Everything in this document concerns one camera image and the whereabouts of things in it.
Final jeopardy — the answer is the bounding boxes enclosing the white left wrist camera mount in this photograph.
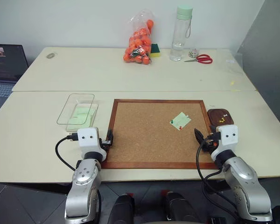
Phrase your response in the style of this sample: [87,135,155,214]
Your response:
[77,127,107,161]

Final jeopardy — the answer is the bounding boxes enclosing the clear plastic container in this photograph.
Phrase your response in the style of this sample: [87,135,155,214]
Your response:
[56,93,100,132]

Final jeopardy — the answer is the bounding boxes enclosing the clear plastic sheet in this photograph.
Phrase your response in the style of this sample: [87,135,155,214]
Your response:
[225,58,245,76]

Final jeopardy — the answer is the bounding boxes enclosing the open grey laptop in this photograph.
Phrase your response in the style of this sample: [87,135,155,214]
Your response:
[0,44,29,115]

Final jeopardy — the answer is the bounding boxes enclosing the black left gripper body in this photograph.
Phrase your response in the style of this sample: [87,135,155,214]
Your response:
[98,137,109,150]

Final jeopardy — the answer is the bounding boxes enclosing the light green paper note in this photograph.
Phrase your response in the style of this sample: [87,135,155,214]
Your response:
[67,115,94,128]
[72,105,97,119]
[169,112,192,131]

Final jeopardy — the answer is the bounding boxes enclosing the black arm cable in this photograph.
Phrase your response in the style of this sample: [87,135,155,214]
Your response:
[55,133,78,172]
[196,136,240,219]

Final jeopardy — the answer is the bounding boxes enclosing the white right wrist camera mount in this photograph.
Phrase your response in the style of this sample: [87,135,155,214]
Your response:
[210,125,239,159]

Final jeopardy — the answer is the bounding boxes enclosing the clear bottle with green lid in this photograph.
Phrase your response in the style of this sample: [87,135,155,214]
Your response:
[169,5,194,62]

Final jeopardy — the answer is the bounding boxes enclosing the wood-framed cork board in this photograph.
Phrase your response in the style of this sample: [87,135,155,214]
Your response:
[102,98,219,170]

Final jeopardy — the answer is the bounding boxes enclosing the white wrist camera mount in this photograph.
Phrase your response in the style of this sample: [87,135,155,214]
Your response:
[210,125,239,159]
[77,127,107,161]

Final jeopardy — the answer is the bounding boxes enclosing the green and yellow sponge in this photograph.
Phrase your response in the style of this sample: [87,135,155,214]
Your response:
[150,43,161,58]

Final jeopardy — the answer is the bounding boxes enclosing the red-handled scissors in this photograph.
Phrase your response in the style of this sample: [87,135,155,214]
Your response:
[183,54,214,64]

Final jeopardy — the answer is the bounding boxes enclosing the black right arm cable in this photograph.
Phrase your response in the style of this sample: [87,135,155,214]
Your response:
[196,136,240,219]

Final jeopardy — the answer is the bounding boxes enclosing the dark rounded shape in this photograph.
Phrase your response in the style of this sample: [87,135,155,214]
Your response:
[161,190,199,224]
[106,193,136,224]

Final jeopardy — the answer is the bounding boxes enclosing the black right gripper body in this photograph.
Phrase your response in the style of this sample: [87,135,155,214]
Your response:
[206,131,222,150]

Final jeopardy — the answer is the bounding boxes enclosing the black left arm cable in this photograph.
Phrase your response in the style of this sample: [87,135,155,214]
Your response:
[55,133,78,172]

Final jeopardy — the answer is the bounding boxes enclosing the dark brown wooden tray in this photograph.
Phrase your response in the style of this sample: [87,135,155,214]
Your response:
[207,108,235,128]

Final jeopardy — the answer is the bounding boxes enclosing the plastic bag of oranges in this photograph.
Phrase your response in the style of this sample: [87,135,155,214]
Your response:
[123,8,155,65]

